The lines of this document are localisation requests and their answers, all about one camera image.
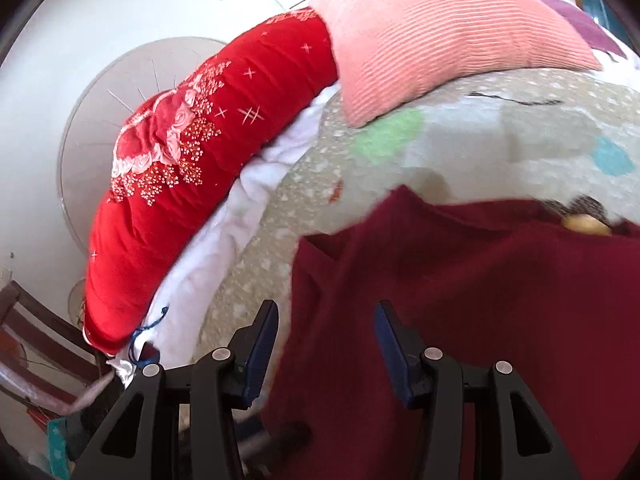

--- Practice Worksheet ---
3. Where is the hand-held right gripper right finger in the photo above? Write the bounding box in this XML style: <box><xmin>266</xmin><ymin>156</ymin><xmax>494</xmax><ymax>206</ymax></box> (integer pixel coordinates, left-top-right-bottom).
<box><xmin>374</xmin><ymin>300</ymin><xmax>583</xmax><ymax>480</ymax></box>

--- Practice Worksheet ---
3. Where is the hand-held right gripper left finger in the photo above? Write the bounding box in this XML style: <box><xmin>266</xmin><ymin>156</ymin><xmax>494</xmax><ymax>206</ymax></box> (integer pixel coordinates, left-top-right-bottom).
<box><xmin>72</xmin><ymin>300</ymin><xmax>280</xmax><ymax>480</ymax></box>

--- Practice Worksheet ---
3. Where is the dark red knit shirt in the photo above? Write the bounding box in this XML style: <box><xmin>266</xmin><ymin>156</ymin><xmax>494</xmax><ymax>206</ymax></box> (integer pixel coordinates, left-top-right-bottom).
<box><xmin>260</xmin><ymin>185</ymin><xmax>640</xmax><ymax>480</ymax></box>

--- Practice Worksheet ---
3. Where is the red floral quilt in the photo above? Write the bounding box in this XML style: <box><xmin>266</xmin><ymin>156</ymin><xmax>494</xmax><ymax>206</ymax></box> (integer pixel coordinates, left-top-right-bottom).
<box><xmin>82</xmin><ymin>7</ymin><xmax>342</xmax><ymax>357</ymax></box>

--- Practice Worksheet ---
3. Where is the dark wooden chair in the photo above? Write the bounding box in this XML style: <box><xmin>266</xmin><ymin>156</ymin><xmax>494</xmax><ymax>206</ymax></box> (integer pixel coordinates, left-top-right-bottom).
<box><xmin>0</xmin><ymin>280</ymin><xmax>117</xmax><ymax>423</ymax></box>

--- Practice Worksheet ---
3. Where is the teal patterned bag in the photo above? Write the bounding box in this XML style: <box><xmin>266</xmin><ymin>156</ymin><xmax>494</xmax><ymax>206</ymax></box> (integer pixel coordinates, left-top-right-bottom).
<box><xmin>46</xmin><ymin>417</ymin><xmax>82</xmax><ymax>480</ymax></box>

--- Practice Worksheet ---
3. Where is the patchwork bed quilt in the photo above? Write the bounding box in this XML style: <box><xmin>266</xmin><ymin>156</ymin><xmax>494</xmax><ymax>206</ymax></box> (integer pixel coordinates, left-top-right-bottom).
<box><xmin>197</xmin><ymin>62</ymin><xmax>640</xmax><ymax>378</ymax></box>

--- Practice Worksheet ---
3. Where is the white round table top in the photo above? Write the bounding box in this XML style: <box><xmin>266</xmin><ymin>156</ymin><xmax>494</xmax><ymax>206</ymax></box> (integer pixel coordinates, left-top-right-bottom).
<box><xmin>59</xmin><ymin>37</ymin><xmax>227</xmax><ymax>247</ymax></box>

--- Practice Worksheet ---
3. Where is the pink ribbed pillow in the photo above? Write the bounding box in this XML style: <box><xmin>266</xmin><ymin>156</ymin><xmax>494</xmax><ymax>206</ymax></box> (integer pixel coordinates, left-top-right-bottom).
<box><xmin>309</xmin><ymin>0</ymin><xmax>603</xmax><ymax>128</ymax></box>

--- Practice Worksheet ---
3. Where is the purple pillow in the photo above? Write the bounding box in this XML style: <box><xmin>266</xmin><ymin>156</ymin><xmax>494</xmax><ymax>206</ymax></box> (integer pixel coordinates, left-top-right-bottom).
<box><xmin>530</xmin><ymin>0</ymin><xmax>630</xmax><ymax>58</ymax></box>

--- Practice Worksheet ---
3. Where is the blue lanyard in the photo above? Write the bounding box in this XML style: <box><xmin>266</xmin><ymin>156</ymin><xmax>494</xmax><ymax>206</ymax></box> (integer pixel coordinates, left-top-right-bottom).
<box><xmin>127</xmin><ymin>305</ymin><xmax>171</xmax><ymax>367</ymax></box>

